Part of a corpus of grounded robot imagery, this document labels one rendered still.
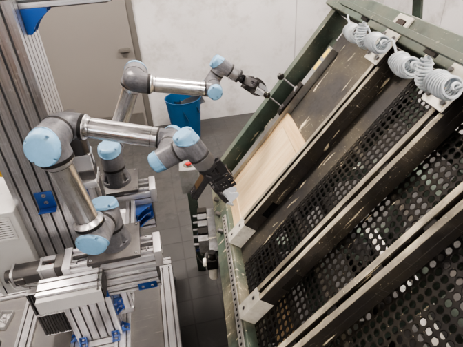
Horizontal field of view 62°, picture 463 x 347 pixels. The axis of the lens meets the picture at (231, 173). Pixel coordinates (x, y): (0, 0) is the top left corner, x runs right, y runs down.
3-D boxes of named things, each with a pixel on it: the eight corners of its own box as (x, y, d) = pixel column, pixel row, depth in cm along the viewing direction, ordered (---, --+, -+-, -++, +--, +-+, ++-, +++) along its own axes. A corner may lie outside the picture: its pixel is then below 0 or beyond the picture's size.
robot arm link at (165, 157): (162, 161, 140) (188, 149, 137) (157, 178, 130) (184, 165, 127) (150, 144, 136) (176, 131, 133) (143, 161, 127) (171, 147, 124)
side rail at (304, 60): (233, 166, 254) (219, 159, 249) (346, 20, 209) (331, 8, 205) (233, 171, 249) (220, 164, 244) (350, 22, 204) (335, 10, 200)
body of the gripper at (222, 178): (238, 186, 136) (220, 162, 129) (217, 198, 137) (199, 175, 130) (233, 174, 142) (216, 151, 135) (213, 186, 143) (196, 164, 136)
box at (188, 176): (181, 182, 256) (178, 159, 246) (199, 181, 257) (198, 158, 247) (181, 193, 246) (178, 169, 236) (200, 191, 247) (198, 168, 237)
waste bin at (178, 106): (205, 125, 498) (201, 85, 468) (211, 141, 462) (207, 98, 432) (169, 131, 491) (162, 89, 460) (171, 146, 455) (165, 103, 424)
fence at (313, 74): (229, 184, 230) (224, 182, 229) (335, 49, 192) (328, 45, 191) (230, 189, 226) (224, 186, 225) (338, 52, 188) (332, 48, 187)
